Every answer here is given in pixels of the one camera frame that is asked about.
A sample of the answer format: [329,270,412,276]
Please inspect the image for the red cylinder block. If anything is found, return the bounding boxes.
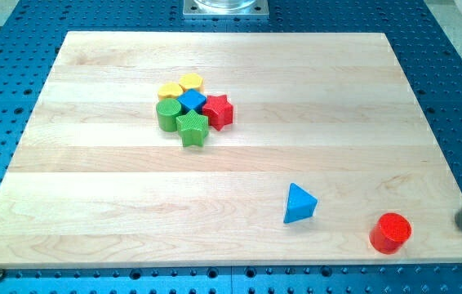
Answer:
[369,212,412,254]

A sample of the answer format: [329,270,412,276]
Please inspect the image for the blue triangle block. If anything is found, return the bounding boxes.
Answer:
[283,183,318,224]

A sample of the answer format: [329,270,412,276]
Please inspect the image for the red star block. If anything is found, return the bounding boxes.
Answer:
[202,95,233,131]

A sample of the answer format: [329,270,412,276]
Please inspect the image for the green star block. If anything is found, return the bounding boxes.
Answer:
[176,110,209,147]

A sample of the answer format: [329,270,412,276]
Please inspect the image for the blue cube block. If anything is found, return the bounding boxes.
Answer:
[177,89,207,114]

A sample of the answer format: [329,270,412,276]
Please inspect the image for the yellow hexagon block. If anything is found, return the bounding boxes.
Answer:
[179,73,204,92]

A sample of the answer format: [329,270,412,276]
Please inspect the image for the green cylinder block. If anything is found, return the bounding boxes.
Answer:
[156,98,182,132]

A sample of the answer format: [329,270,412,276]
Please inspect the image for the wooden board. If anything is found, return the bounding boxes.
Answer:
[0,31,462,269]

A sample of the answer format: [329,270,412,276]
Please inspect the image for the yellow heart block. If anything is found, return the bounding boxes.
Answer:
[158,82,184,100]

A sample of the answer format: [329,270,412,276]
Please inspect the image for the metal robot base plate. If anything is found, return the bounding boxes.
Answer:
[182,0,269,19]

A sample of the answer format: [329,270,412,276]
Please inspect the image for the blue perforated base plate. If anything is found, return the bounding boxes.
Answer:
[0,1,462,293]

